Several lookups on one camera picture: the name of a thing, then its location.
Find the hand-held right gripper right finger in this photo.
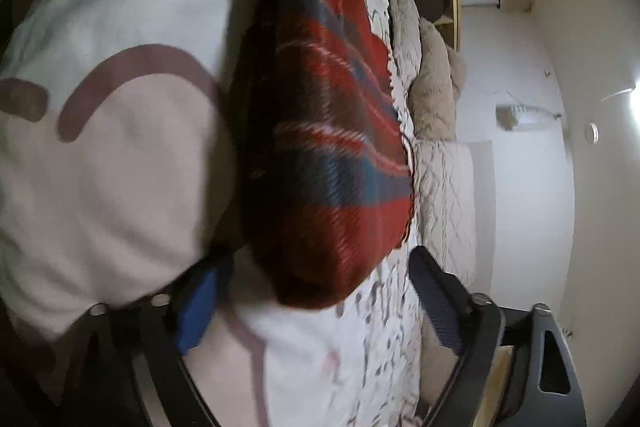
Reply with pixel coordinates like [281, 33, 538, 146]
[407, 245, 589, 427]

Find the white blanket with brown print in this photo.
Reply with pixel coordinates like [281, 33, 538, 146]
[0, 0, 351, 427]

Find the clear plastic bottle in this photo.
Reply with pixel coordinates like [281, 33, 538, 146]
[495, 103, 564, 132]

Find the red plaid garment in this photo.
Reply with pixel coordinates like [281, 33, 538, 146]
[227, 0, 417, 311]

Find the ceiling tube light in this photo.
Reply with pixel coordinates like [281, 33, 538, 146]
[600, 84, 637, 104]

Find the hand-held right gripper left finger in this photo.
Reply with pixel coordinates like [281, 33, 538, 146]
[75, 253, 237, 427]

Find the white fuzzy pillow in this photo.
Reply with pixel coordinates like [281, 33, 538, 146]
[387, 0, 425, 88]

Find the white patterned quilted bedsheet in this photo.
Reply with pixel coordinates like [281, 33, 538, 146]
[320, 0, 432, 427]

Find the beige plush pillow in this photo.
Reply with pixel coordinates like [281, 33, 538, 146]
[407, 14, 468, 141]

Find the white quilted pillow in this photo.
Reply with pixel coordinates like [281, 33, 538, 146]
[412, 139, 479, 289]

